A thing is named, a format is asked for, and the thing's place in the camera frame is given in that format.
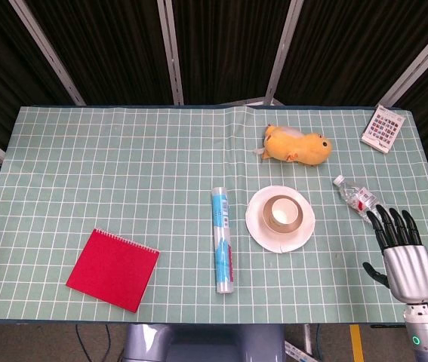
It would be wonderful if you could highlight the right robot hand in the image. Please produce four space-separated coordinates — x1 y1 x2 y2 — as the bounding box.
362 205 428 304

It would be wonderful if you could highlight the brown paper cup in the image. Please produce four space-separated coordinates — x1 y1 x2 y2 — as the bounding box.
261 195 303 234

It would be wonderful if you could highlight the clear plastic water bottle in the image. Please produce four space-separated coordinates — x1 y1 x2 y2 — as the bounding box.
332 175 388 227

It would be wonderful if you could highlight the red spiral notebook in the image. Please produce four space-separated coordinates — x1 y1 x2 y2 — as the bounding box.
65 228 161 314

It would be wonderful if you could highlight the white paper plate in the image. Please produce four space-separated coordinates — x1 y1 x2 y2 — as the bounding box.
245 185 316 255

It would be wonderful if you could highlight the white box with colourful print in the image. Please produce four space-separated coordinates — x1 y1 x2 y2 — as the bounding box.
360 104 407 155

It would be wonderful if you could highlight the yellow plush duck toy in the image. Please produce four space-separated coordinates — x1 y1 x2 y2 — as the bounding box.
251 123 333 168

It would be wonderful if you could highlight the rolled plastic bag roll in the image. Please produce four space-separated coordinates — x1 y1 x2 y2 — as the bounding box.
211 186 236 295

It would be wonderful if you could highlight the green checked tablecloth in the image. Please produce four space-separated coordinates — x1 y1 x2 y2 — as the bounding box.
0 105 428 325

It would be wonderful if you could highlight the grey robot torso base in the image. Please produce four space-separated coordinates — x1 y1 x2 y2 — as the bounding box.
119 323 287 362

